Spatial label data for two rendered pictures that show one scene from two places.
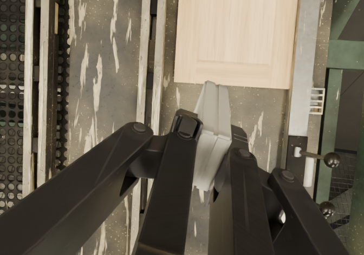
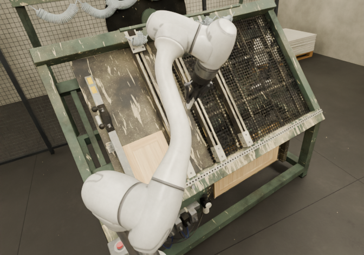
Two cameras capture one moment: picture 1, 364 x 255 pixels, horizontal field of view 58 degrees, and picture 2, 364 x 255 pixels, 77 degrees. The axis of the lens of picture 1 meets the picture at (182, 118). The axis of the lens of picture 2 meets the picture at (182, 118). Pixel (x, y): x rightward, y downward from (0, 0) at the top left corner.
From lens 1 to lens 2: 0.90 m
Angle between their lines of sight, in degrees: 23
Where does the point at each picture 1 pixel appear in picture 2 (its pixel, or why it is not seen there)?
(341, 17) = not seen: hidden behind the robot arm
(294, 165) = (107, 120)
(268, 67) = (132, 150)
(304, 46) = (125, 162)
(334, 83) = (101, 159)
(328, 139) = (92, 137)
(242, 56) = (143, 149)
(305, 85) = (118, 150)
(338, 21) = not seen: hidden behind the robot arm
